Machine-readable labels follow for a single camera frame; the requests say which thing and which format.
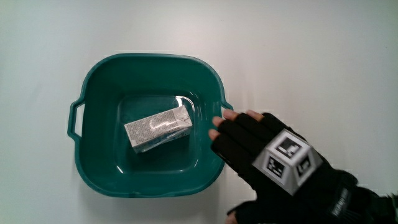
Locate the person's right hand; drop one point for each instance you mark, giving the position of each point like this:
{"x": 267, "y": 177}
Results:
{"x": 248, "y": 146}

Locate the white milk carton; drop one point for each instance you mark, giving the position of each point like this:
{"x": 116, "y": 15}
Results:
{"x": 157, "y": 129}

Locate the teal plastic basin plate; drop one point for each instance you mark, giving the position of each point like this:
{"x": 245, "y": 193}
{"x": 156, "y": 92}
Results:
{"x": 102, "y": 133}

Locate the person's right forearm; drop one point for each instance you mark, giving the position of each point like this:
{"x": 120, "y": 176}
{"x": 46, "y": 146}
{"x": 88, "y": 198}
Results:
{"x": 381, "y": 210}

